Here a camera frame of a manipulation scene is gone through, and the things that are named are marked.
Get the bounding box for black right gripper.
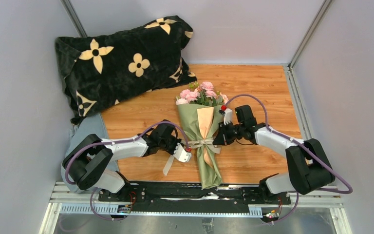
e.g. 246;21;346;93
213;119;245;146

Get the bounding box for pink fake flower stem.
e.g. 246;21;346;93
219;94;229;104
175;89;201;105
188;81;223;107

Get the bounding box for green and peach wrapping paper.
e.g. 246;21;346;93
177;104;224;189

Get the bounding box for cream ribbon strap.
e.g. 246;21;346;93
162;138;223;176

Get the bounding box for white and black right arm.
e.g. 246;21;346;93
213;105;335;204

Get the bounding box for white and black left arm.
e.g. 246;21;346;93
62;120;191;201

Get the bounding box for light blue cloth bag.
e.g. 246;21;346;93
60;114;119;194

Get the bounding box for black floral pillow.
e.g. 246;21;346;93
55;16;197;125

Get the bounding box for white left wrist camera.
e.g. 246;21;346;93
172;143;192;163

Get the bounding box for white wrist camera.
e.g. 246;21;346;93
219;105;232;125
172;143;192;163

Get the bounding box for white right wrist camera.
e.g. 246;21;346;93
219;105;232;125

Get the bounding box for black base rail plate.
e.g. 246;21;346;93
98;181;291;214

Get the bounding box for aluminium frame rail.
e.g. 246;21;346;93
40;181;352;234

